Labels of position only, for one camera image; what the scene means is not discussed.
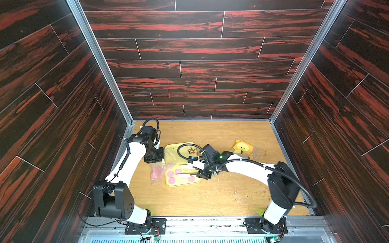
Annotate clear resealable bag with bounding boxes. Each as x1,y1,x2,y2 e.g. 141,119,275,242
151,152,176,185

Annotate metal tongs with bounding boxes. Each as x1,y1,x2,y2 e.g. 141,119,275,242
176,164,200,179

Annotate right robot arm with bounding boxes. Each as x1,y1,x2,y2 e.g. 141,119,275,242
177,143,317,237

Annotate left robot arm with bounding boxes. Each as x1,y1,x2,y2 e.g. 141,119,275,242
91,118,164,228

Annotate star gingerbread cookie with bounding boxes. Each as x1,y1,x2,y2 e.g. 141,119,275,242
187,147,196,155

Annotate yellow plastic tray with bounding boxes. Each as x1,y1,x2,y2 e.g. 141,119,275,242
164,143,202,187

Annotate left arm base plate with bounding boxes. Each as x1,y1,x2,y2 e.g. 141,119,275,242
125,217,167,235

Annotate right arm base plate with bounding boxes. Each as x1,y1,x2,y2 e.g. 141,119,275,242
243,217,288,234

